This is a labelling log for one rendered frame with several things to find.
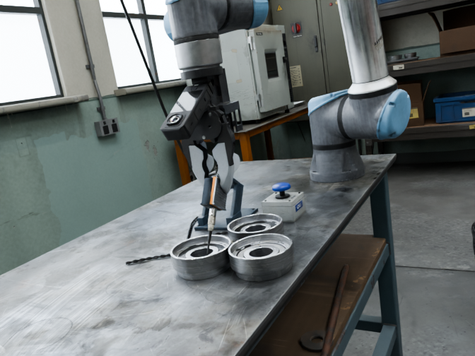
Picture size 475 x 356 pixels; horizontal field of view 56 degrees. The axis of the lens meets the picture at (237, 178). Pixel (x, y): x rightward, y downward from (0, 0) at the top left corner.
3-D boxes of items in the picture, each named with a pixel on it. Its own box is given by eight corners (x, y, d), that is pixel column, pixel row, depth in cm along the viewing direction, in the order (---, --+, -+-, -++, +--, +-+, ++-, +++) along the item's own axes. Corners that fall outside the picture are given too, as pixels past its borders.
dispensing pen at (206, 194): (192, 255, 72) (206, 158, 77) (206, 259, 76) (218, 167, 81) (204, 255, 71) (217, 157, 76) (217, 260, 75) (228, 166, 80)
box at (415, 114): (433, 125, 380) (430, 80, 372) (374, 131, 401) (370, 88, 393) (434, 118, 416) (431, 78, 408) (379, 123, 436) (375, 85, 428)
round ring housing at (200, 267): (245, 267, 75) (242, 244, 74) (187, 289, 70) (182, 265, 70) (218, 251, 84) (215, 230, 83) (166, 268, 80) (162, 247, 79)
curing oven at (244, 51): (269, 123, 295) (255, 21, 281) (194, 130, 326) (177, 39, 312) (302, 110, 347) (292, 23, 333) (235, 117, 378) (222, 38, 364)
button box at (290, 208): (295, 222, 93) (291, 200, 92) (264, 222, 96) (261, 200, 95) (307, 210, 99) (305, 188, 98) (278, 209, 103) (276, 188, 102)
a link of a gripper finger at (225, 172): (251, 184, 80) (239, 133, 78) (237, 193, 75) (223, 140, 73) (237, 186, 81) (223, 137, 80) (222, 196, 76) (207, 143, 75)
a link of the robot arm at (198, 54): (205, 38, 68) (162, 47, 72) (210, 68, 69) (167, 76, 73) (227, 38, 75) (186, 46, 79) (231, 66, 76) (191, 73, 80)
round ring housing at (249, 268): (309, 266, 71) (305, 242, 70) (254, 290, 66) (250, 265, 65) (271, 250, 80) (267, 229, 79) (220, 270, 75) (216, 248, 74)
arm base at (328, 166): (320, 169, 135) (316, 137, 133) (370, 167, 128) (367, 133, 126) (302, 183, 123) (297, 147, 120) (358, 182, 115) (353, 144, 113)
